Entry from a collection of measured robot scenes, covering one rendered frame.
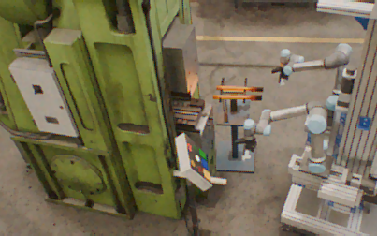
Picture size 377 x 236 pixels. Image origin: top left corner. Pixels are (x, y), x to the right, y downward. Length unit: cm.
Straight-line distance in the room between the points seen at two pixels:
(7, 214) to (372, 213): 339
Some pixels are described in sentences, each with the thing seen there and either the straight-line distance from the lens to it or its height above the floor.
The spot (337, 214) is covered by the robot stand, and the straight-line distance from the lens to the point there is 391.
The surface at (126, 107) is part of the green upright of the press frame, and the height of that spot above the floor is 134.
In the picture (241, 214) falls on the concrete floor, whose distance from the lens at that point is 407.
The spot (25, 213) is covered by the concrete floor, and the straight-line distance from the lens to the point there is 458.
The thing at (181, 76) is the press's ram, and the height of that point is 152.
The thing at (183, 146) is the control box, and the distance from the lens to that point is 302.
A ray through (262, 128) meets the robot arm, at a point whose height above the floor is 126.
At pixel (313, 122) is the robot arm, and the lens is 283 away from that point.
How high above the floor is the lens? 341
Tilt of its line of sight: 44 degrees down
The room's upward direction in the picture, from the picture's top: 7 degrees counter-clockwise
